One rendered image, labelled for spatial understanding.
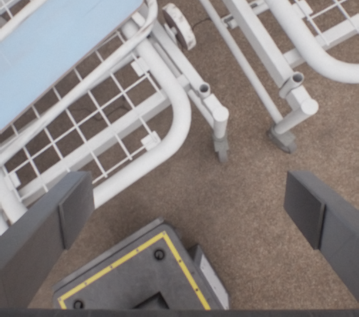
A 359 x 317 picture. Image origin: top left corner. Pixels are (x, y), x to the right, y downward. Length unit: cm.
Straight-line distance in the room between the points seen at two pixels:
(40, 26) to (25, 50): 7
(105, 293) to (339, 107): 108
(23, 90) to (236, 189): 81
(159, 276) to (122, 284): 12
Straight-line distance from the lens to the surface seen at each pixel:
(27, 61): 77
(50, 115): 70
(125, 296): 92
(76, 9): 77
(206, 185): 108
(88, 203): 17
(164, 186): 110
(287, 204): 17
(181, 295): 88
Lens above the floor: 108
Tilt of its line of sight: 78 degrees down
